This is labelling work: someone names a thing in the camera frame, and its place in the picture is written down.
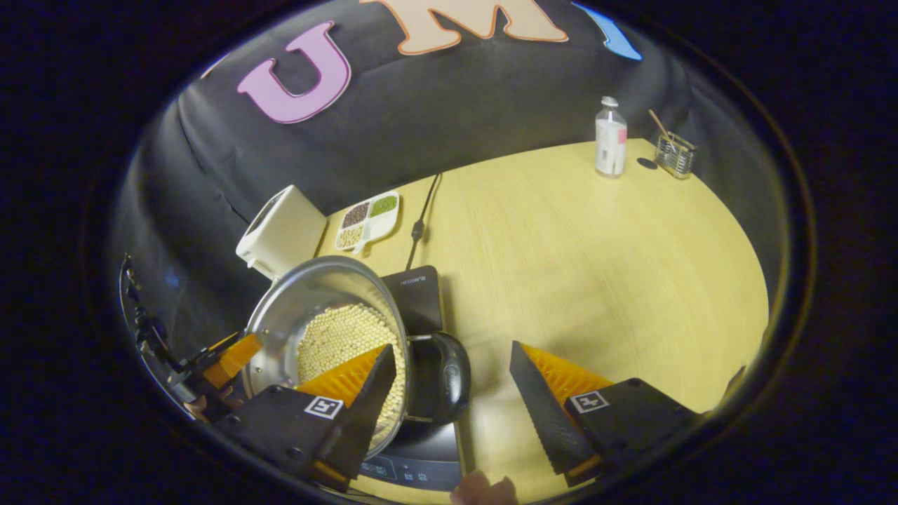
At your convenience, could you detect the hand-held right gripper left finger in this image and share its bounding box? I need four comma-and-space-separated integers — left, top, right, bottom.
214, 344, 397, 492

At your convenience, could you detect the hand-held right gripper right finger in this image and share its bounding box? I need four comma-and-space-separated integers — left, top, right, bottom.
509, 341, 702, 488

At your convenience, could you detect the stainless steel pot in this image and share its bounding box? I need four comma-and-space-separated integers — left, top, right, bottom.
242, 255, 472, 460

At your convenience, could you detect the pile of yellow soybeans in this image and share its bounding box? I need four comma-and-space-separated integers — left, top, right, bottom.
296, 303, 408, 436

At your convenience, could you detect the white medicine bottle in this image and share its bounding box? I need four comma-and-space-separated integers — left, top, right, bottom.
595, 96, 629, 177

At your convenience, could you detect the black induction cooktop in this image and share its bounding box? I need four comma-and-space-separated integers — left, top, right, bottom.
351, 265, 464, 492

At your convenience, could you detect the black power cable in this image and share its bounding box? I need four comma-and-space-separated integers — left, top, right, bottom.
406, 173, 441, 271

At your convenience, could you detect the white toaster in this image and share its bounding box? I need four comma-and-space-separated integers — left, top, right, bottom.
236, 184, 328, 281

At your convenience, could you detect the small glass holder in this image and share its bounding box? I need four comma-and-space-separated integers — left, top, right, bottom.
655, 132, 697, 180

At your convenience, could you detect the white divided bean dish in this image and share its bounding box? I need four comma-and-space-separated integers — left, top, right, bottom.
335, 191, 401, 255

